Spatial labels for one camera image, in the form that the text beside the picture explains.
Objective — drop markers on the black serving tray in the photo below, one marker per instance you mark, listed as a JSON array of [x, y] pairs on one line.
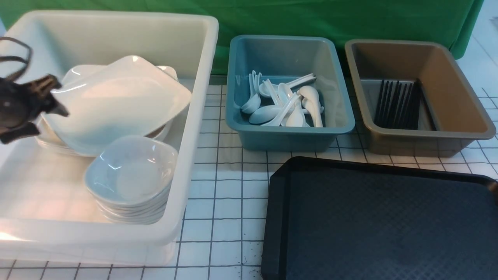
[[339, 220]]

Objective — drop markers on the teal plastic bin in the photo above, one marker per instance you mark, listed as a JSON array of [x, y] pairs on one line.
[[283, 59]]

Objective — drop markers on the brown plastic bin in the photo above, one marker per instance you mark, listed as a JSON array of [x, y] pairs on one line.
[[451, 116]]

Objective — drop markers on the white spoon pile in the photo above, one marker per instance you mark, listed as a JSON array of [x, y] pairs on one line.
[[272, 104]]

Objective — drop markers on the white soup spoon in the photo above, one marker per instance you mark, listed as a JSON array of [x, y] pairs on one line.
[[312, 104]]

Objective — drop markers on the top stacked white bowl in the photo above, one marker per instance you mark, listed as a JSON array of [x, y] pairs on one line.
[[131, 171]]

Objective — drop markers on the large white plastic tub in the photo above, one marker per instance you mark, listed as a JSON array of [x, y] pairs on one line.
[[46, 212]]

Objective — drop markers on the black chopsticks bundle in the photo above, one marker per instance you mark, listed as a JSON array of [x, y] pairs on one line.
[[398, 105]]

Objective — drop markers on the lower stacked white bowls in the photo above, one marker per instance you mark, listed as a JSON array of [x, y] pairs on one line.
[[148, 213]]

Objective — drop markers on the white rice plate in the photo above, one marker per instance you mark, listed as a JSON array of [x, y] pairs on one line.
[[130, 96]]

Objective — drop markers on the green cloth backdrop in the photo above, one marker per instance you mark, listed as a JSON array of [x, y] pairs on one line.
[[447, 22]]

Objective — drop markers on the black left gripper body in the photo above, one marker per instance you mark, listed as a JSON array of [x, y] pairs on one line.
[[22, 104]]

